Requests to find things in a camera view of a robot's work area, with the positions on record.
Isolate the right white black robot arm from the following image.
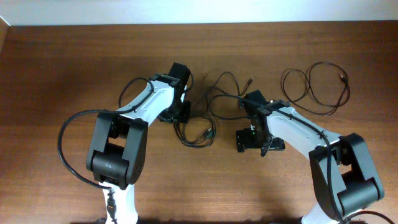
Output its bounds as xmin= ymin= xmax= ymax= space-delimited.
xmin=236 ymin=90 xmax=385 ymax=223

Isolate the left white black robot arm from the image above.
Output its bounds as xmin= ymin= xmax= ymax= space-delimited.
xmin=86 ymin=63 xmax=192 ymax=223

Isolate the thin black USB cable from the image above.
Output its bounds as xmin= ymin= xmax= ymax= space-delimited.
xmin=189 ymin=71 xmax=254 ymax=118

